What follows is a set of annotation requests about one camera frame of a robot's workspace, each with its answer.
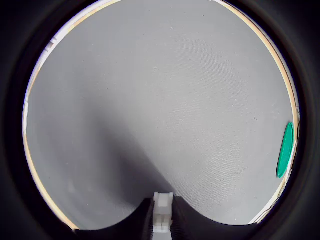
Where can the small white plastic terminal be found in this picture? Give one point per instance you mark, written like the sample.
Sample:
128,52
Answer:
163,210

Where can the dark grey mat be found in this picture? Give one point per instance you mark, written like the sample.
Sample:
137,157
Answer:
160,100

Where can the round green lid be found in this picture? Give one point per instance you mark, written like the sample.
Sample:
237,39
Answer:
286,150

